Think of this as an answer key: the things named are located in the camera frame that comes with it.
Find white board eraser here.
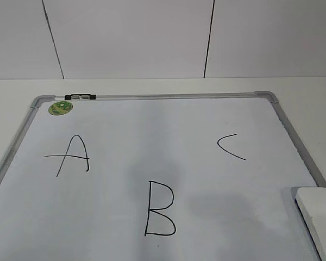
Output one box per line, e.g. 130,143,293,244
295,187,326,260

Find round green magnet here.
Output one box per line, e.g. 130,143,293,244
48,101,73,116

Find white board with grey frame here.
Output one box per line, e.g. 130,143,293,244
0,91,326,260

